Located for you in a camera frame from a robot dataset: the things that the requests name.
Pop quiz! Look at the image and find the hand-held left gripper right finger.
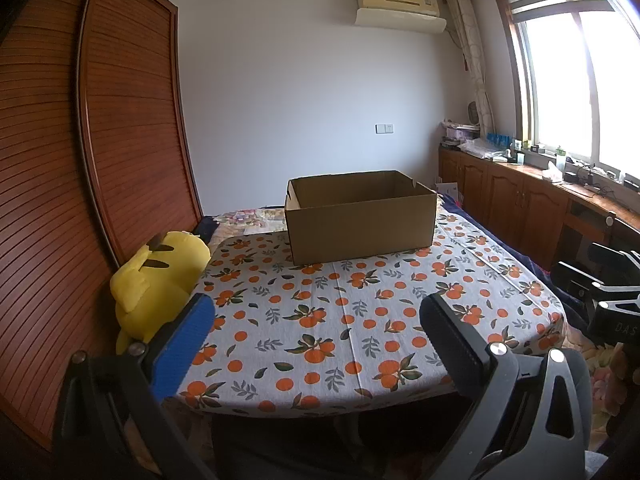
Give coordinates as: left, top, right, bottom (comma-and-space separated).
419, 294, 586, 480

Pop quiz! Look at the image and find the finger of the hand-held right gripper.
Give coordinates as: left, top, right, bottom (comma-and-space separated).
590, 242, 640, 268
557, 260, 606, 306

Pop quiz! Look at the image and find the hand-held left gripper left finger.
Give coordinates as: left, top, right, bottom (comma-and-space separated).
52, 292, 216, 480

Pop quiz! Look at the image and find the brown cardboard box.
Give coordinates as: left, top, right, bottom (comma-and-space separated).
284, 170, 440, 266

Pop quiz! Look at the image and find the yellow plush toy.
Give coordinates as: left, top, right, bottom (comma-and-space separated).
110, 230, 212, 356

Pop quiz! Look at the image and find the orange-print tablecloth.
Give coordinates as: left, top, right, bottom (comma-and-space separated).
165, 212, 568, 413

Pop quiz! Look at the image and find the long wooden cabinet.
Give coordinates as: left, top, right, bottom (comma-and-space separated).
439, 144, 640, 281

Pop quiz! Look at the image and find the white paper bag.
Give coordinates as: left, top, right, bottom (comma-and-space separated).
434, 180, 463, 207

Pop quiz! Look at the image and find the clear plastic bag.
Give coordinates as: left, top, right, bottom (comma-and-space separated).
459, 139, 503, 161

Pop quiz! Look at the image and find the wooden framed window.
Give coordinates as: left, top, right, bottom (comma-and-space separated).
492, 0, 640, 186

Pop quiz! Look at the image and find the stack of pale boxes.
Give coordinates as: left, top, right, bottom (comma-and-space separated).
440, 120, 483, 147

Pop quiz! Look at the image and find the patterned white curtain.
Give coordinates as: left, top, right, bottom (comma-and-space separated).
446, 0, 496, 138

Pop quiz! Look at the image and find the wooden slatted wardrobe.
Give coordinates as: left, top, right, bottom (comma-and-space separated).
0, 0, 205, 453

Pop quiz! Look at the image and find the white wall air conditioner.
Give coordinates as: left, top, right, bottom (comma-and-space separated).
354, 0, 447, 35

